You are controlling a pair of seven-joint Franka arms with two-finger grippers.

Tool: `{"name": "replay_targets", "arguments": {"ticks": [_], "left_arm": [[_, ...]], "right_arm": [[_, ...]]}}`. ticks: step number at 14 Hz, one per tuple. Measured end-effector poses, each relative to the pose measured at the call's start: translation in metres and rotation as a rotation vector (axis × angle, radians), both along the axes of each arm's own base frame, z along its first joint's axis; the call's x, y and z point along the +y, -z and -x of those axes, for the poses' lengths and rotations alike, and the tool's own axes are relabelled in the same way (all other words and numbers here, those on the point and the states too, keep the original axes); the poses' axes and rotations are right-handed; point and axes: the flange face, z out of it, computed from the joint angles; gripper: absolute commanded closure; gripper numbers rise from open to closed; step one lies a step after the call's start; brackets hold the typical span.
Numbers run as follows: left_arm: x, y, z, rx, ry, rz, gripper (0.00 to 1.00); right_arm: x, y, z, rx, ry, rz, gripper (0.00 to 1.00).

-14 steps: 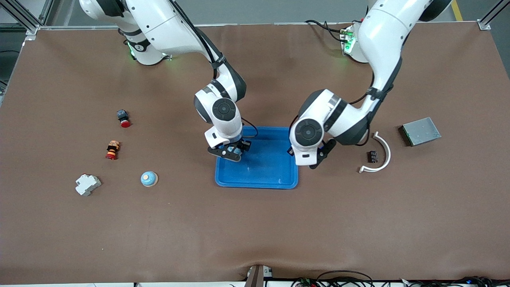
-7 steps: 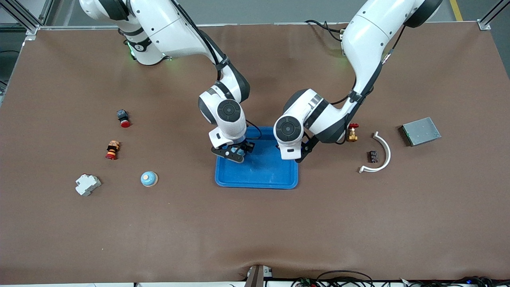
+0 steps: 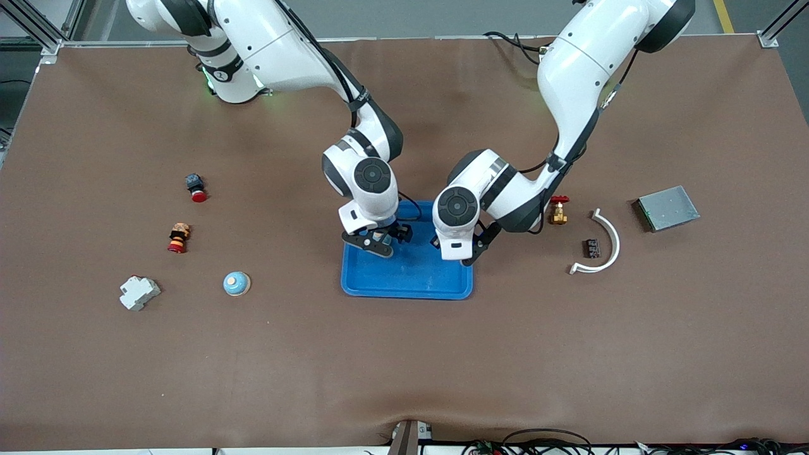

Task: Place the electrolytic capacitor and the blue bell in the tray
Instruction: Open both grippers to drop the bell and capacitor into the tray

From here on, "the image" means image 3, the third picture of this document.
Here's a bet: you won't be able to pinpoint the black arm base cables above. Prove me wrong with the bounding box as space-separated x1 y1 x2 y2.
484 30 557 64

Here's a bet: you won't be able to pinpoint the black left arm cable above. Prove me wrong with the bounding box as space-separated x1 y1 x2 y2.
518 47 639 236

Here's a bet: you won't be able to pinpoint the black looped floor cable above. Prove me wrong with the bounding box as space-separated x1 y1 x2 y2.
502 428 593 455

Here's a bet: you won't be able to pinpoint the red emergency stop orange base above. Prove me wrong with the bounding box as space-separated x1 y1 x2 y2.
167 222 192 255

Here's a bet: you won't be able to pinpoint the grey metal box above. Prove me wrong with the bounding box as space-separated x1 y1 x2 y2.
635 185 701 233

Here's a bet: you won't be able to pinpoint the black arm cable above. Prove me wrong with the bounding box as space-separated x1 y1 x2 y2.
518 47 639 236
272 0 422 223

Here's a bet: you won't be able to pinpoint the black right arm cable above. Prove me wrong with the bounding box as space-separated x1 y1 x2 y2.
272 0 422 223

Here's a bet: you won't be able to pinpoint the white circuit breaker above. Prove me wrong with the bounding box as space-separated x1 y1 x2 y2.
119 276 162 312

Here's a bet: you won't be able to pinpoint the aluminium frame post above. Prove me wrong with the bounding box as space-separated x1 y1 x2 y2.
758 0 809 49
0 0 86 64

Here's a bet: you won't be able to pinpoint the blue plastic tray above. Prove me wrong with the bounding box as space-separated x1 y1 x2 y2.
341 200 474 300

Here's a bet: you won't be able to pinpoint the white curved plastic clip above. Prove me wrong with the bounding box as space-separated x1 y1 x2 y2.
569 209 621 276

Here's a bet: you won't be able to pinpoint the black cable bundle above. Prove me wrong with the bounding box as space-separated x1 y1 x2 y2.
635 438 809 455

